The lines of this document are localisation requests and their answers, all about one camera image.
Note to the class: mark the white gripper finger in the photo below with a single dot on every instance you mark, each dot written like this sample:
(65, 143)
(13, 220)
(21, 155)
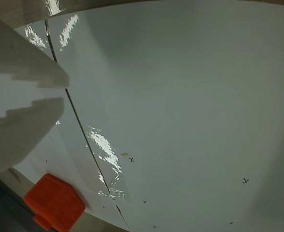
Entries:
(23, 60)
(18, 137)

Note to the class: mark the white paper sheet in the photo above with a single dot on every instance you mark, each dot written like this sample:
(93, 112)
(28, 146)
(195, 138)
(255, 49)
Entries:
(66, 154)
(180, 96)

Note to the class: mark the orange cube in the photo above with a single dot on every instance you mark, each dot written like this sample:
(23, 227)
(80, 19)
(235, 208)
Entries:
(54, 200)

